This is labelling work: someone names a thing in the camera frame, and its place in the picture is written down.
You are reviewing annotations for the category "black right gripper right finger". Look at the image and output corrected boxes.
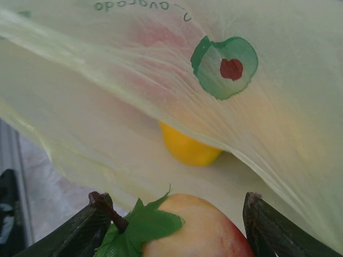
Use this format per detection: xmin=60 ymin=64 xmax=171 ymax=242
xmin=242 ymin=191 xmax=341 ymax=257

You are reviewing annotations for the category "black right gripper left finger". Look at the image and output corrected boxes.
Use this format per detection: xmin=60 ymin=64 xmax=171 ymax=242
xmin=13 ymin=194 xmax=116 ymax=257

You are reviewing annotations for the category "yellow fake mango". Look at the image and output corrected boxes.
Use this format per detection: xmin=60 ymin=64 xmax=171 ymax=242
xmin=157 ymin=119 xmax=223 ymax=167

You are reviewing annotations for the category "yellow avocado print plastic bag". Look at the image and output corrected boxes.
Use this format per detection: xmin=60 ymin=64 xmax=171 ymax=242
xmin=0 ymin=0 xmax=343 ymax=251

